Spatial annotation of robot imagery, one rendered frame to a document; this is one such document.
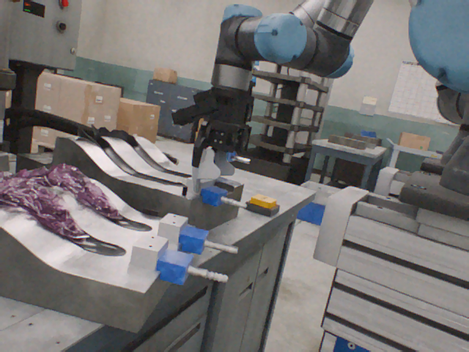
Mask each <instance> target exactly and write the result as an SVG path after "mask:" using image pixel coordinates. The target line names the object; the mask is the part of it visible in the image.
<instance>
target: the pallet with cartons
mask: <svg viewBox="0 0 469 352"><path fill-rule="evenodd" d="M159 115H160V106H156V105H151V104H148V103H142V102H138V101H134V100H128V99H124V98H120V100H119V109H118V117H117V127H116V130H123V131H126V132H128V133H129V135H131V136H138V137H142V138H145V139H146V140H148V141H149V142H152V143H153V144H155V143H156V139H157V133H158V120H159Z"/></svg>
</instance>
